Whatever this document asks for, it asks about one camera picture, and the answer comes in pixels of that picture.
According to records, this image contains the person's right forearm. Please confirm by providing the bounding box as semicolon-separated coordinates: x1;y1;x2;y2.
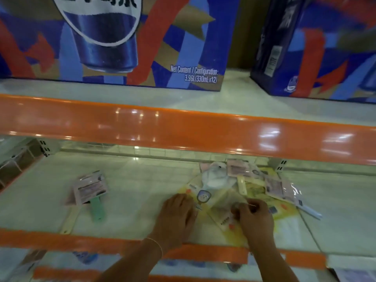
248;235;300;282

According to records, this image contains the blue printed drink carton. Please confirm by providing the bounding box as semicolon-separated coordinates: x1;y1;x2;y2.
0;0;241;92
250;0;376;104

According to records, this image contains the person's right hand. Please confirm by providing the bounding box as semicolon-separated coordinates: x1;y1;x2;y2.
231;199;275;247

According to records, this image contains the thin white bracelet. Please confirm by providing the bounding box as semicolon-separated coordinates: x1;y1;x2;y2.
144;237;163;260

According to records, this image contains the purple white packet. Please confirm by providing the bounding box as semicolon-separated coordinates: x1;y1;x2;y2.
332;267;376;282

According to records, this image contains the person's left hand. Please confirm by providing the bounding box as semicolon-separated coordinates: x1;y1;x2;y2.
146;193;198;256

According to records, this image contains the orange edged white shelf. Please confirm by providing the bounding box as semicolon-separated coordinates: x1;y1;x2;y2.
0;67;376;282

